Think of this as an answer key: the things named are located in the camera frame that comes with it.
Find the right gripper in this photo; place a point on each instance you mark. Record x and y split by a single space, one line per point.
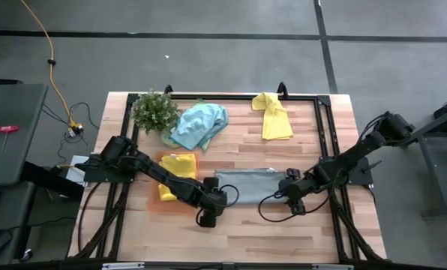
294 189

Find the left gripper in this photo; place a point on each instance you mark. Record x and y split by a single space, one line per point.
214 200

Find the grey microfiber towel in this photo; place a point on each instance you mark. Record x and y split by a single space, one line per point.
249 185

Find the yellow microfiber towel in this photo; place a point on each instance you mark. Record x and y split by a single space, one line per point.
276 120
180 167

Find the light blue microfiber towel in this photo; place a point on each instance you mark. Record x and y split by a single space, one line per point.
199 123

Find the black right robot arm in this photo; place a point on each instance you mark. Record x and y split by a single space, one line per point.
358 148

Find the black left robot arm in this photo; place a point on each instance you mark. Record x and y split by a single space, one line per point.
163 176

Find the orange translucent plastic bin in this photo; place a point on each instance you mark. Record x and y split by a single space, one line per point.
153 206

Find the small artificial green plant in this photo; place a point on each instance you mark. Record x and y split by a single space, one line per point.
154 110

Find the white flat box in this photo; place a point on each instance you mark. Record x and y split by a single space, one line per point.
73 174

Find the dark grey metal stand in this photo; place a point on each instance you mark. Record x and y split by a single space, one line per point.
441 150

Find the black desk beam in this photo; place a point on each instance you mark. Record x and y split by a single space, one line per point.
47 180

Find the grey caster wheel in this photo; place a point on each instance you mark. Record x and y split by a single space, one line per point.
26 255

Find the dark low desk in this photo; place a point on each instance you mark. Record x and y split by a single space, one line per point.
6 210

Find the dark grey desk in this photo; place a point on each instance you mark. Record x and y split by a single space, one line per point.
17 112

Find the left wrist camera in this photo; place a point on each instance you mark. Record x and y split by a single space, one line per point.
207 219

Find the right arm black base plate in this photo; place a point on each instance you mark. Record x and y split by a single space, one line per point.
360 176

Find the silver metal bracket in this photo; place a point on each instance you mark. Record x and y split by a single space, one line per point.
332 267
122 266

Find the black upright frame bracket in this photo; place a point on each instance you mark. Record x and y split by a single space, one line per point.
282 89
168 90

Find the black aluminium table frame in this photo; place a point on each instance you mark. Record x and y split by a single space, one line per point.
246 97

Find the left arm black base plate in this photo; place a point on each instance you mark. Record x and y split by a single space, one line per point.
92 174

